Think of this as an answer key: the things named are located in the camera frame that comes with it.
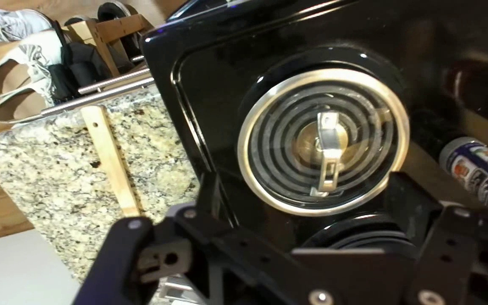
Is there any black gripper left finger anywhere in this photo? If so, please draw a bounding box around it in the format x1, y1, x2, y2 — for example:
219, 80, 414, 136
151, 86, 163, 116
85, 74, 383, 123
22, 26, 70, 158
73, 204, 336, 305

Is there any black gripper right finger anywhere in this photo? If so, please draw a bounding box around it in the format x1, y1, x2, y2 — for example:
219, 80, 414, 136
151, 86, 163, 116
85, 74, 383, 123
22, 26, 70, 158
407, 204, 483, 305

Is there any wooden cooking stick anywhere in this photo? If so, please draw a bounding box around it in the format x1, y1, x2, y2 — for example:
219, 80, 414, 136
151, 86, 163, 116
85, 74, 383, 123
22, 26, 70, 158
80, 106, 143, 221

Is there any black-cap spice bottle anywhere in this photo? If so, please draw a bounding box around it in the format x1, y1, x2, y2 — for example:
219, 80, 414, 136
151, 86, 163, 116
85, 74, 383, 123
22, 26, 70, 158
437, 136, 488, 221

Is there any white slip-on shoe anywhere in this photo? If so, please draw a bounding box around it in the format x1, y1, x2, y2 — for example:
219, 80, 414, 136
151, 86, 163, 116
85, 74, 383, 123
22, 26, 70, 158
0, 31, 65, 99
0, 84, 60, 126

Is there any black shoe pair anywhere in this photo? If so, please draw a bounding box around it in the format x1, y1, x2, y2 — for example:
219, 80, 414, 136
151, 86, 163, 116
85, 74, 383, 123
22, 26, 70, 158
51, 33, 114, 104

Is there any black electric stove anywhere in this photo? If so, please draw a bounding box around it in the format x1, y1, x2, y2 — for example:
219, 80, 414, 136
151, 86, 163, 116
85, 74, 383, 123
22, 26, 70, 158
141, 0, 488, 305

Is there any wooden shoe rack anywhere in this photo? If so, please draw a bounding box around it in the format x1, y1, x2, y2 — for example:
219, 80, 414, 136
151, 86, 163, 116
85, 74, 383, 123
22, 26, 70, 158
63, 14, 156, 79

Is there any grey white sneaker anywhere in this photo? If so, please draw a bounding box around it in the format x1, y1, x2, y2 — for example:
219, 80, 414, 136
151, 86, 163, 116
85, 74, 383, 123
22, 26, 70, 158
0, 8, 55, 45

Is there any silver drawer handle bar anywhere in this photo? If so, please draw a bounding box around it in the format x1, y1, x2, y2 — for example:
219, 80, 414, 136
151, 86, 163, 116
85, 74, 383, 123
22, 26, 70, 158
77, 67, 156, 97
0, 77, 156, 126

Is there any coil burner with chrome ring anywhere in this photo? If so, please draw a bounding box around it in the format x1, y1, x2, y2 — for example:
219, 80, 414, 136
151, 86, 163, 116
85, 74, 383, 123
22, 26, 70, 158
236, 67, 414, 219

